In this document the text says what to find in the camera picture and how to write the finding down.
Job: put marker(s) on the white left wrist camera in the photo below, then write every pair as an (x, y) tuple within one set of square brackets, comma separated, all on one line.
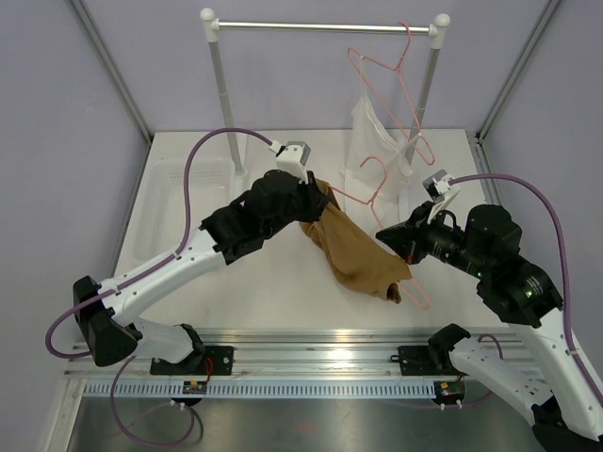
[(292, 158)]

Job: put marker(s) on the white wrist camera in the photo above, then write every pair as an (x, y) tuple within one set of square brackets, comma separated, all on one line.
[(292, 158), (441, 191)]

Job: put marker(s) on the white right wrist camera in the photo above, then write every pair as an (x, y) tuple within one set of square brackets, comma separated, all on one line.
[(441, 191)]

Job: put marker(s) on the white tank top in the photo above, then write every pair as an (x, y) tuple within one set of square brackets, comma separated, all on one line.
[(369, 137)]

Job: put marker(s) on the white slotted cable duct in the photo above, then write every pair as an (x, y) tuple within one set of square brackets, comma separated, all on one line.
[(263, 389)]

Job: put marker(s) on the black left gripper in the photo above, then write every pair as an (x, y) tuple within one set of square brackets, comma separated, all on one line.
[(316, 200)]

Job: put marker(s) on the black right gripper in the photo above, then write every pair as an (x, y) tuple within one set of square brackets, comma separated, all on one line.
[(408, 238)]

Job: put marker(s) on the left aluminium frame post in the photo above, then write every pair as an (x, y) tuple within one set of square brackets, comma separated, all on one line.
[(108, 63)]

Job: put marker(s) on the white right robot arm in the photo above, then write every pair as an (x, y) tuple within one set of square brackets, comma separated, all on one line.
[(561, 409)]

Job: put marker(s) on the tan tank top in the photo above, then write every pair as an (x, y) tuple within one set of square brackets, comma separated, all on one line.
[(356, 260)]

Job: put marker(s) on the right aluminium frame post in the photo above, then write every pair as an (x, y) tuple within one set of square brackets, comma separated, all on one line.
[(520, 65)]

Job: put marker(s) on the white metal clothes rack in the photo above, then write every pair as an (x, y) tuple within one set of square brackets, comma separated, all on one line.
[(287, 62)]

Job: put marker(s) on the aluminium frame post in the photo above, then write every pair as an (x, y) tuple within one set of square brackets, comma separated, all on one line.
[(520, 65), (108, 63)]

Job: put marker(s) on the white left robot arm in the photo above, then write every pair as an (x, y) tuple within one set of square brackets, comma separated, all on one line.
[(109, 312)]

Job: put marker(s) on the aluminium mounting rail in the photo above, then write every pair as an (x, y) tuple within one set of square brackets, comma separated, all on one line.
[(317, 354)]

